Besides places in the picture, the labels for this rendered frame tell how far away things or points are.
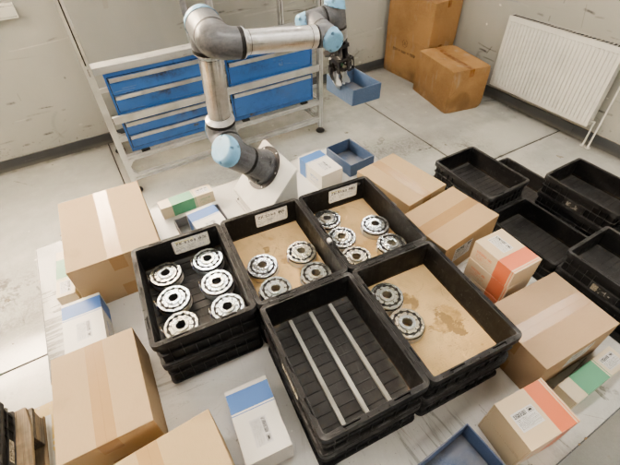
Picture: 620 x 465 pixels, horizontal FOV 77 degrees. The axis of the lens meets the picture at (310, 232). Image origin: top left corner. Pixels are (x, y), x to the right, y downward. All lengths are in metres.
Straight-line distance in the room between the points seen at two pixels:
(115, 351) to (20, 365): 1.36
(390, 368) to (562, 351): 0.47
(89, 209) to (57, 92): 2.26
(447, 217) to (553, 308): 0.46
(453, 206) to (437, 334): 0.57
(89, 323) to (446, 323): 1.12
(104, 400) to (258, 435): 0.40
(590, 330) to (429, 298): 0.44
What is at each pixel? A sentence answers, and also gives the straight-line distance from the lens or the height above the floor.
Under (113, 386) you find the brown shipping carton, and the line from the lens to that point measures 1.22.
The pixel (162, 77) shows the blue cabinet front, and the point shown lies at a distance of 3.01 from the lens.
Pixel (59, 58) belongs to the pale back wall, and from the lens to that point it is 3.79.
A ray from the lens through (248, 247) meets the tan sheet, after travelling 1.44.
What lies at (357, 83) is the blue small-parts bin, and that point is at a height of 1.08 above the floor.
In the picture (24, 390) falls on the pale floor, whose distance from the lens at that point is 2.49.
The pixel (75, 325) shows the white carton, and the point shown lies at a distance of 1.48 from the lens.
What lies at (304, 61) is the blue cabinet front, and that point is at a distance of 3.39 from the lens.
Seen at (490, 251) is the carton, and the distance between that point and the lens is 1.38.
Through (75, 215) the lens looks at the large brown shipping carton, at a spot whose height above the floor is 0.90.
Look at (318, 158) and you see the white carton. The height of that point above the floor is 0.79.
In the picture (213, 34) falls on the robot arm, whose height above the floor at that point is 1.46.
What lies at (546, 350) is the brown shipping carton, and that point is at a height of 0.86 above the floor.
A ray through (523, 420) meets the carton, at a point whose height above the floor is 0.85.
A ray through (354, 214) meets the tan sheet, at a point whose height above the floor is 0.83.
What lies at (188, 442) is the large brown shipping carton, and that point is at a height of 0.90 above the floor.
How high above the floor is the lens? 1.85
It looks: 44 degrees down
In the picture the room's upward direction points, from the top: 2 degrees counter-clockwise
